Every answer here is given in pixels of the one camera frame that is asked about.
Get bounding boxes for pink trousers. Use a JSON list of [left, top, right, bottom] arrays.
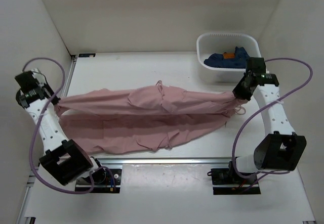
[[55, 81, 246, 155]]

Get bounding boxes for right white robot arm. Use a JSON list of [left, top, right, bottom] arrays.
[[227, 57, 313, 184]]

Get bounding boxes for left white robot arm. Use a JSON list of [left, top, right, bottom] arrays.
[[15, 68, 106, 186]]

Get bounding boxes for dark blue trousers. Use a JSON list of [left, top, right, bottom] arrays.
[[204, 47, 251, 69]]

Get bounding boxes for white plastic basket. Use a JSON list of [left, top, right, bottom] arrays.
[[196, 32, 261, 83]]

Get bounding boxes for black corner label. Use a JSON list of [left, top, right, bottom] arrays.
[[78, 53, 96, 58]]

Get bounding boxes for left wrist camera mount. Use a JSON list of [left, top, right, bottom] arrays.
[[31, 68, 42, 74]]

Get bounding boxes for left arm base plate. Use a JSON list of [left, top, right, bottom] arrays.
[[74, 164, 123, 194]]

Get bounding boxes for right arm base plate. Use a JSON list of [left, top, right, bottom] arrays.
[[207, 168, 261, 195]]

